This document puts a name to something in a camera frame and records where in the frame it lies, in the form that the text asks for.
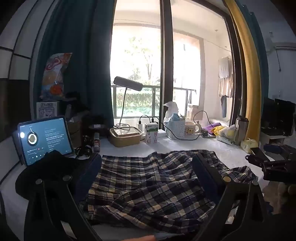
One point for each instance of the tablet with lit screen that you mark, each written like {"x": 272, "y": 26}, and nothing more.
{"x": 46, "y": 139}

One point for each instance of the balcony railing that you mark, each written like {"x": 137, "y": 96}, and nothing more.
{"x": 152, "y": 87}

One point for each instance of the yellow white plastic bag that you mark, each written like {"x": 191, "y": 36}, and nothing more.
{"x": 225, "y": 135}

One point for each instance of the small tube bottle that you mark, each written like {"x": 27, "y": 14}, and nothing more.
{"x": 96, "y": 142}

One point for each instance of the black monitor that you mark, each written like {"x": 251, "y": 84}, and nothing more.
{"x": 277, "y": 115}

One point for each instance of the desk lamp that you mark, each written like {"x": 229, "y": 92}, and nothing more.
{"x": 128, "y": 83}

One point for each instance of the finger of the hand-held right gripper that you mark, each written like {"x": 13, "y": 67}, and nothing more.
{"x": 275, "y": 147}
{"x": 255, "y": 158}

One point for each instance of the colourful snack bag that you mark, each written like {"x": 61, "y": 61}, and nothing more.
{"x": 55, "y": 76}

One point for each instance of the small yellow pouch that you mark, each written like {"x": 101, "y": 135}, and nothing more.
{"x": 248, "y": 144}

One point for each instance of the white printed box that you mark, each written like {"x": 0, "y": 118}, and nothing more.
{"x": 47, "y": 110}

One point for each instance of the white jug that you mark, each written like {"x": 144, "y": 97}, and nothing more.
{"x": 192, "y": 112}

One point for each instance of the beige lidded container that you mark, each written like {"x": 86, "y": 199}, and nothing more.
{"x": 124, "y": 138}

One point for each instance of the yellow curtain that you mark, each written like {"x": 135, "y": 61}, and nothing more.
{"x": 245, "y": 58}

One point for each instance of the hanging clothes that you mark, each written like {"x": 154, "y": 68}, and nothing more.
{"x": 225, "y": 76}

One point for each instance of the cardboard box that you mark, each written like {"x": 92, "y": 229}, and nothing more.
{"x": 76, "y": 132}

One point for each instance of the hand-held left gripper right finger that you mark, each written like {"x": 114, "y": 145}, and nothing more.
{"x": 204, "y": 172}

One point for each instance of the steel thermos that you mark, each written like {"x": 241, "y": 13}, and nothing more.
{"x": 240, "y": 129}

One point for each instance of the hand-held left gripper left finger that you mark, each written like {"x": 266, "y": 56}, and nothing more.
{"x": 91, "y": 171}

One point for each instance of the teal curtain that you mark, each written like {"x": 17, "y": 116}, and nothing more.
{"x": 81, "y": 46}

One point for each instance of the black cloth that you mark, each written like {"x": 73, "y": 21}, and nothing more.
{"x": 53, "y": 164}

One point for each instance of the white plastic basket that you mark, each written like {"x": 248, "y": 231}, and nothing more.
{"x": 174, "y": 129}

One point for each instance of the small black bottle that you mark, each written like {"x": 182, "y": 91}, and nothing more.
{"x": 140, "y": 127}

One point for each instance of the plaid pants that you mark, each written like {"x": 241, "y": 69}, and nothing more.
{"x": 150, "y": 180}

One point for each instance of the white green carton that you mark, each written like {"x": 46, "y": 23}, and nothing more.
{"x": 150, "y": 134}

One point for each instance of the purple cloth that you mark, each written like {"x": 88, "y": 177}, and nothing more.
{"x": 211, "y": 128}

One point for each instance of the blue packet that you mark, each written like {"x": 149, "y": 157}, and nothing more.
{"x": 176, "y": 117}

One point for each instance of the cream printed mug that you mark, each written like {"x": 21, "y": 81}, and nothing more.
{"x": 190, "y": 128}

